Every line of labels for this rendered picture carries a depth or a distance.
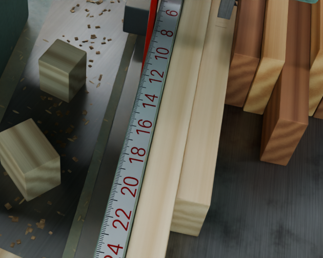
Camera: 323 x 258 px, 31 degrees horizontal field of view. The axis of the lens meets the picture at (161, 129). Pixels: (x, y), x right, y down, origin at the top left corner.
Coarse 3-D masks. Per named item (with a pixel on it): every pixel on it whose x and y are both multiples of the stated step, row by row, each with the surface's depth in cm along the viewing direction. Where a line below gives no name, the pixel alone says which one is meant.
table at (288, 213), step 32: (224, 128) 42; (256, 128) 42; (320, 128) 43; (224, 160) 40; (256, 160) 40; (320, 160) 41; (224, 192) 38; (256, 192) 39; (288, 192) 39; (320, 192) 39; (224, 224) 37; (256, 224) 37; (288, 224) 38; (320, 224) 38; (192, 256) 35; (224, 256) 36; (256, 256) 36; (288, 256) 36; (320, 256) 36
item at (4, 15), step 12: (0, 0) 49; (12, 0) 52; (24, 0) 56; (0, 12) 50; (12, 12) 53; (24, 12) 57; (0, 24) 50; (12, 24) 54; (24, 24) 58; (0, 36) 51; (12, 36) 55; (0, 48) 52; (12, 48) 56; (0, 60) 53; (0, 72) 53
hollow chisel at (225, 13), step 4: (224, 0) 40; (228, 0) 40; (232, 0) 40; (220, 4) 40; (224, 4) 40; (228, 4) 40; (232, 4) 40; (220, 8) 40; (224, 8) 40; (228, 8) 40; (232, 8) 40; (220, 12) 41; (224, 12) 41; (228, 12) 40; (220, 16) 41; (224, 16) 41; (228, 16) 41
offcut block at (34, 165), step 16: (16, 128) 46; (32, 128) 47; (0, 144) 46; (16, 144) 46; (32, 144) 46; (48, 144) 46; (16, 160) 45; (32, 160) 45; (48, 160) 45; (16, 176) 46; (32, 176) 45; (48, 176) 46; (32, 192) 47
